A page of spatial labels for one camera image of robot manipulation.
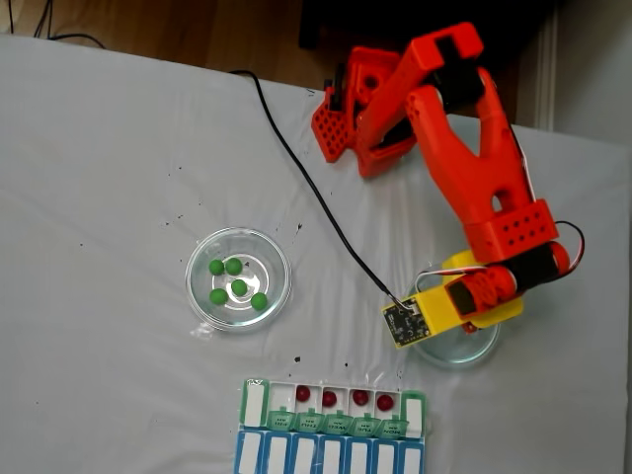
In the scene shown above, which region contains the glass bowl with red candies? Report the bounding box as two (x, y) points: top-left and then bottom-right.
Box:
(407, 274), (502, 370)

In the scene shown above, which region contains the white door trim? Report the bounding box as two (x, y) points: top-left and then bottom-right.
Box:
(535, 7), (562, 132)

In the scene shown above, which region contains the glass bowl with green candies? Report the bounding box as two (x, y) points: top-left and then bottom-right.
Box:
(185, 225), (293, 333)

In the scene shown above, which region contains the thick black camera cable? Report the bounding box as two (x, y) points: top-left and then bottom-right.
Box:
(229, 69), (410, 311)

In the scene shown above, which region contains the white table cover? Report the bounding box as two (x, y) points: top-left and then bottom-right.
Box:
(0, 33), (632, 474)

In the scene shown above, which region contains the dark wooden furniture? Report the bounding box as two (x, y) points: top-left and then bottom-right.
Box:
(298, 0), (565, 55)

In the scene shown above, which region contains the white red servo wire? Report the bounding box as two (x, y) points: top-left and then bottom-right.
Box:
(414, 140), (588, 297)

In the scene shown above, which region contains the weekly pill organizer box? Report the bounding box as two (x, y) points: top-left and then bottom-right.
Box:
(232, 377), (432, 474)

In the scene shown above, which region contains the black camera circuit board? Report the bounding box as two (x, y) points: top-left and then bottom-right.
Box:
(379, 295), (432, 351)

